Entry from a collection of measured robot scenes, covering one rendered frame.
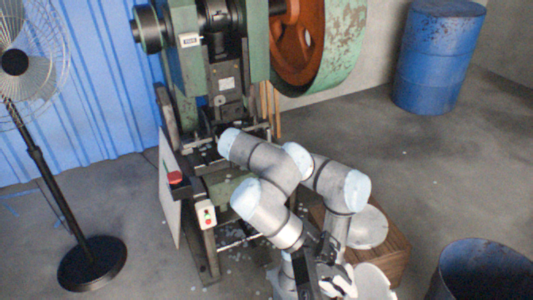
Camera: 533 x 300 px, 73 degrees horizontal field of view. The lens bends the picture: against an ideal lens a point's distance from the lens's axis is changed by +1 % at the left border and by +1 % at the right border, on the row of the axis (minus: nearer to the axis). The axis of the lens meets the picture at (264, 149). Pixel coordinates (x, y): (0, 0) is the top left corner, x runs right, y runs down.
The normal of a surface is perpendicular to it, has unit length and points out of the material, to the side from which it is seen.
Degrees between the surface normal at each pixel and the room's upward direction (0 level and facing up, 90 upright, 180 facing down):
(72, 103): 90
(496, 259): 88
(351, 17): 83
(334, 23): 85
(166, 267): 0
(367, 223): 0
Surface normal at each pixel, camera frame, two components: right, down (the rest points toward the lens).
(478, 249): -0.21, 0.57
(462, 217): -0.04, -0.79
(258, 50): 0.41, 0.54
